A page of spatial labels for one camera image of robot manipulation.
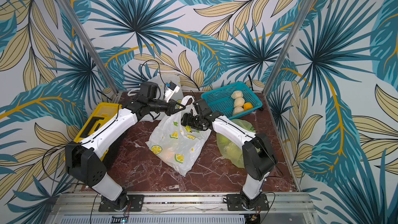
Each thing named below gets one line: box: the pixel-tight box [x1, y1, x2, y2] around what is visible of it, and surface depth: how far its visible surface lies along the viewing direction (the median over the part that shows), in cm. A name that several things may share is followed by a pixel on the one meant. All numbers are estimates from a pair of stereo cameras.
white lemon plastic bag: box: [145, 95, 212, 177], surface depth 83 cm
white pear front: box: [232, 105, 245, 116], surface depth 105 cm
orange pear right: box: [243, 102, 254, 111], surface depth 108 cm
